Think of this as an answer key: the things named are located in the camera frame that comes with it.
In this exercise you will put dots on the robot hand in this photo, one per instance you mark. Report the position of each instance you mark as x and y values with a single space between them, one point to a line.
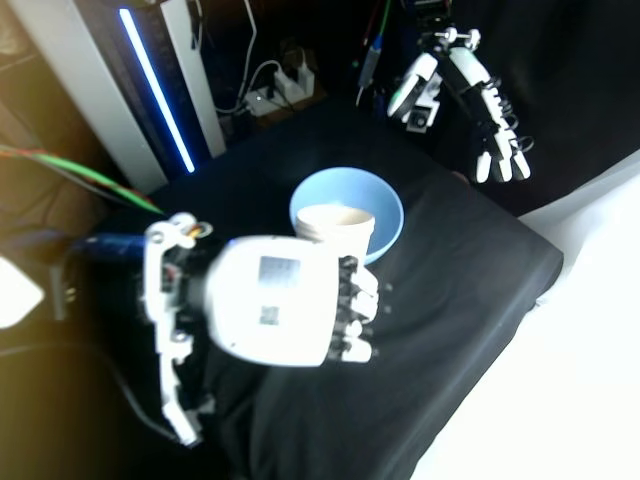
472 65
270 310

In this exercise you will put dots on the black and white wrist camera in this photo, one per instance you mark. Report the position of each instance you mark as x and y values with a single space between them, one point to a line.
420 120

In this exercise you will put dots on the white plastic cup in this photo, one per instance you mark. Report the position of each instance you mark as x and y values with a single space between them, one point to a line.
345 235

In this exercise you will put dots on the black table cloth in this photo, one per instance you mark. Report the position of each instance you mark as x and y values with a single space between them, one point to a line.
425 325

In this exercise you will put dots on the blue bowl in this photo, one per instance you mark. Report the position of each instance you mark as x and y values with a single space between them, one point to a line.
320 185

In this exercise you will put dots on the white power strip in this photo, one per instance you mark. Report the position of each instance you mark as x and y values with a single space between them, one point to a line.
300 80

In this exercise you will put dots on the white column with blue light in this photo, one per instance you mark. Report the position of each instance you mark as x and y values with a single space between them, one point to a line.
100 100

